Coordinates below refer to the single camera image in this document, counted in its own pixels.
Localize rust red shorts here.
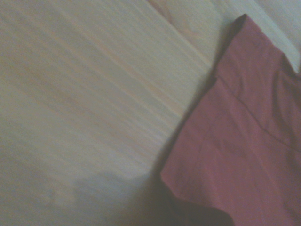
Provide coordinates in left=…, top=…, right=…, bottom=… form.
left=160, top=13, right=301, bottom=226

